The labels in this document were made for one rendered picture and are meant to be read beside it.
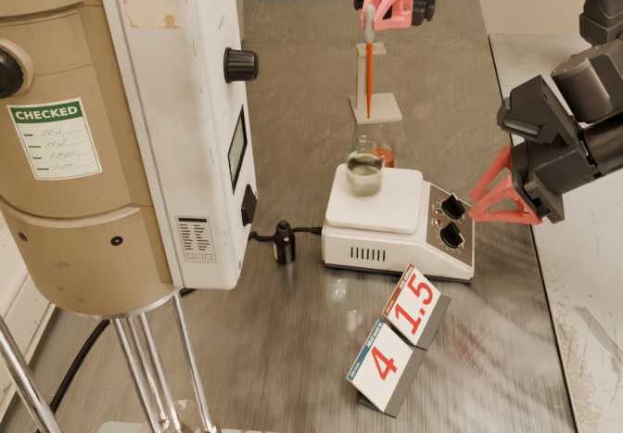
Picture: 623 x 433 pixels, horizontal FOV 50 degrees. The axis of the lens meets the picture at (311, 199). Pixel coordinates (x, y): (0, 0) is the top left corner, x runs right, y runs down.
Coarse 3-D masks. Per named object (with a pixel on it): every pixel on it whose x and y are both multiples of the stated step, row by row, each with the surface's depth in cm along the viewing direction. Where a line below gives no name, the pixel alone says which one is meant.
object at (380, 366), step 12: (384, 336) 79; (372, 348) 77; (384, 348) 78; (396, 348) 79; (372, 360) 76; (384, 360) 77; (396, 360) 78; (360, 372) 75; (372, 372) 76; (384, 372) 77; (396, 372) 78; (360, 384) 74; (372, 384) 75; (384, 384) 76; (372, 396) 74; (384, 396) 75
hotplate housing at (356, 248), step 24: (336, 240) 87; (360, 240) 86; (384, 240) 86; (408, 240) 85; (336, 264) 91; (360, 264) 89; (384, 264) 88; (408, 264) 88; (432, 264) 87; (456, 264) 86
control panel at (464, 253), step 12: (432, 192) 93; (444, 192) 94; (432, 204) 91; (432, 216) 89; (444, 216) 91; (468, 216) 93; (432, 228) 88; (468, 228) 92; (432, 240) 86; (468, 240) 90; (444, 252) 86; (456, 252) 87; (468, 252) 88; (468, 264) 87
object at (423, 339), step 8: (440, 296) 87; (432, 304) 85; (440, 304) 86; (448, 304) 86; (432, 312) 85; (440, 312) 85; (392, 320) 81; (424, 320) 83; (432, 320) 84; (440, 320) 84; (400, 328) 81; (424, 328) 83; (432, 328) 83; (400, 336) 82; (408, 336) 81; (416, 336) 82; (424, 336) 82; (432, 336) 82; (416, 344) 81; (424, 344) 81
